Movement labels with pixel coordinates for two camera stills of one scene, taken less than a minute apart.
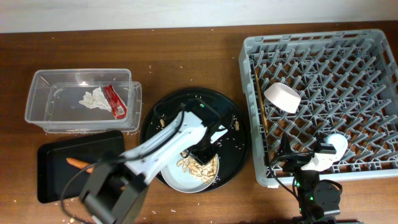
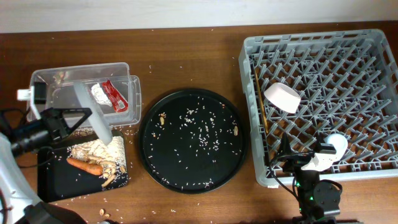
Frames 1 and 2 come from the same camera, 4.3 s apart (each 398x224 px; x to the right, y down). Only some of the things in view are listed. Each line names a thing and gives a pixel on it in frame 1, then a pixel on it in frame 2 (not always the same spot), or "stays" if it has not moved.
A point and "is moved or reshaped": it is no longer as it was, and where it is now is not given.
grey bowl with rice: x=188 y=175 -> x=97 y=121
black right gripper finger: x=285 y=147 stays
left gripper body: x=205 y=151 -> x=53 y=124
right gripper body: x=295 y=163 stays
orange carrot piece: x=79 y=164 stays
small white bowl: x=283 y=98 stays
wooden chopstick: x=262 y=101 stays
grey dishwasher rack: x=347 y=84 stays
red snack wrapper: x=118 y=107 is moved or reshaped
